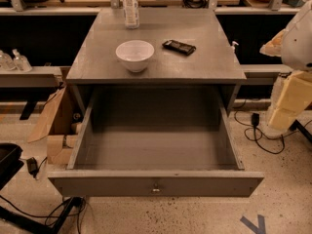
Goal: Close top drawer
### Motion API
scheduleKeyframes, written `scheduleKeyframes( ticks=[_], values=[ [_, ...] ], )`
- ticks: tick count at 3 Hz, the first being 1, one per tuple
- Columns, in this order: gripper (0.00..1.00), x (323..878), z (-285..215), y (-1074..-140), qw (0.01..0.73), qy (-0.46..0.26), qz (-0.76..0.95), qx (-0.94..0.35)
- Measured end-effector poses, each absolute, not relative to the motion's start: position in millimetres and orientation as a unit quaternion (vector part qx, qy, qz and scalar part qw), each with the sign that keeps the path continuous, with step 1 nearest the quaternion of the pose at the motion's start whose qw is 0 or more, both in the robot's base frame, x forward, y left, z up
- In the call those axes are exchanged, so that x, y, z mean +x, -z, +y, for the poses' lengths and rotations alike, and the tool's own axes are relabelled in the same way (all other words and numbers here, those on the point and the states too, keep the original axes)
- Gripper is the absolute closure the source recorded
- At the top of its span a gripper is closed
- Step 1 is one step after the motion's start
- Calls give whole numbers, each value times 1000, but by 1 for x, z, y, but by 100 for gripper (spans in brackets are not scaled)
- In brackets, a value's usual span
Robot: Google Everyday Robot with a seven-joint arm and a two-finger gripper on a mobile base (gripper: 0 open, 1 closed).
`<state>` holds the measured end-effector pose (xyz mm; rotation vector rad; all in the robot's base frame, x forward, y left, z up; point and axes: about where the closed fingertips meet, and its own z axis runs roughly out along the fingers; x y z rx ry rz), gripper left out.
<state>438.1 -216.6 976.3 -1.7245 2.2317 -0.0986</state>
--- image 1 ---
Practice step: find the clear plastic water bottle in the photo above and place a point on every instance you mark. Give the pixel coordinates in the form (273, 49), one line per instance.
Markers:
(130, 8)

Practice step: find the black stand leg right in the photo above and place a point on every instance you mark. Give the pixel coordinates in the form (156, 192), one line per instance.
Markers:
(298, 126)

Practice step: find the open cardboard box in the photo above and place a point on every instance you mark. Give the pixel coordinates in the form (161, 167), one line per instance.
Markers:
(59, 123)

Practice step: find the sanitizer bottle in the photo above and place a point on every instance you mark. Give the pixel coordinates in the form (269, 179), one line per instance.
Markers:
(21, 62)
(6, 61)

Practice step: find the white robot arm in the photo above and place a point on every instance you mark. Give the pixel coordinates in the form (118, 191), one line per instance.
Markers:
(293, 45)

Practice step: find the black chair base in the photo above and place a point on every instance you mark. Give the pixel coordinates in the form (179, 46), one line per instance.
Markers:
(31, 205)

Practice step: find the black power adapter right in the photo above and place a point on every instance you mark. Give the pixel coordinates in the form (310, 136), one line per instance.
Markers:
(255, 120)

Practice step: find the black snack packet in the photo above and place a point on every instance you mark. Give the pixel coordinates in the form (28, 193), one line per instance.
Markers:
(179, 47)

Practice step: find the black power adapter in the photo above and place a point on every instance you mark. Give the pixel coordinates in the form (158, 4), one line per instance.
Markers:
(32, 166)
(255, 120)

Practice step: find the grey drawer cabinet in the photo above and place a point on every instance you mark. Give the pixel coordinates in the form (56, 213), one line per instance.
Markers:
(213, 62)

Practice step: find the white ceramic bowl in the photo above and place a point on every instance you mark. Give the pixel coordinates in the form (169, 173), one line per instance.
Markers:
(134, 55)

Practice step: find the yellow foam-covered gripper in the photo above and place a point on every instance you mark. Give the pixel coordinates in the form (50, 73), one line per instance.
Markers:
(298, 48)

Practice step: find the blue tape floor mark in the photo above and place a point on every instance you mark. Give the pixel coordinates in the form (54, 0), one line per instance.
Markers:
(258, 228)

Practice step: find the black power adapter left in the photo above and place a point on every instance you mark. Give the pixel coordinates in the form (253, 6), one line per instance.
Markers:
(32, 166)

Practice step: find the left sanitizer bottle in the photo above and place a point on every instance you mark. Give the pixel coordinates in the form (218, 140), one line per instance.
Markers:
(6, 61)

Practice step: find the grey top drawer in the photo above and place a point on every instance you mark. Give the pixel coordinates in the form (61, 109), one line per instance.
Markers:
(171, 142)

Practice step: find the right sanitizer bottle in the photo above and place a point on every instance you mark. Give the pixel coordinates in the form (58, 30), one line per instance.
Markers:
(21, 62)

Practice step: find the small white pump bottle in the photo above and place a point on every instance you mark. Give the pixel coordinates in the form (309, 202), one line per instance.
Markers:
(234, 46)

